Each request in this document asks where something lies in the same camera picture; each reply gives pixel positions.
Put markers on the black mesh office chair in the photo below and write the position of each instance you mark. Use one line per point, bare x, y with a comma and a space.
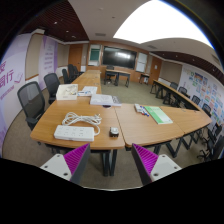
51, 83
30, 98

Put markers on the wooden desk with black legs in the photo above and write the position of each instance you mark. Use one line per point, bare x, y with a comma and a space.
117, 71

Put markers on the large black wall screen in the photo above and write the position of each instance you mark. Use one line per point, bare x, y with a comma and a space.
119, 57

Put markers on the white power strip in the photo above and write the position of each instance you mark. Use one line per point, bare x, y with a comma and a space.
73, 133

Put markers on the white wall board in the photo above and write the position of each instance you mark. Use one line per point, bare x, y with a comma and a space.
141, 62

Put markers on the long wooden desk row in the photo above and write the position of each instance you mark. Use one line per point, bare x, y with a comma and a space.
173, 93

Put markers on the green book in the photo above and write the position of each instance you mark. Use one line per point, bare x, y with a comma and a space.
158, 115

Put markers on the white flat book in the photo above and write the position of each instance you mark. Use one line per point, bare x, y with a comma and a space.
101, 99

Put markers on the group of black chairs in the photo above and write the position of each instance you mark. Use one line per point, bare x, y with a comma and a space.
213, 136
70, 71

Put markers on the white paper sheet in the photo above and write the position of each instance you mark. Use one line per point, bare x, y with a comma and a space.
90, 90

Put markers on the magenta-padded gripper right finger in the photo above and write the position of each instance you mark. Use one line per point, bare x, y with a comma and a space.
163, 166

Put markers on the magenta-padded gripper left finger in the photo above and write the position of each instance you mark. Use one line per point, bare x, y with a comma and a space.
55, 165

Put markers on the green wall board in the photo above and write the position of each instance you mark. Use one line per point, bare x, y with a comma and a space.
94, 55

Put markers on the whiteboard markers pack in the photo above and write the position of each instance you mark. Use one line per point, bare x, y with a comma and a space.
138, 107

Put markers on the large ceiling light panel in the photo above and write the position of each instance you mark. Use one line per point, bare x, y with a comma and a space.
160, 23

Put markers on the colourful wall poster display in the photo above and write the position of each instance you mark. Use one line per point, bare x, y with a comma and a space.
206, 90

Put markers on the blue white packet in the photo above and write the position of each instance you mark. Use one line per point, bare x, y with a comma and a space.
83, 93

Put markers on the small wooden desk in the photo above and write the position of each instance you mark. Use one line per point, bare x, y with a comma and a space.
144, 75

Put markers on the white open cardboard box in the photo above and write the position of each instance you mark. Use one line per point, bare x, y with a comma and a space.
66, 93

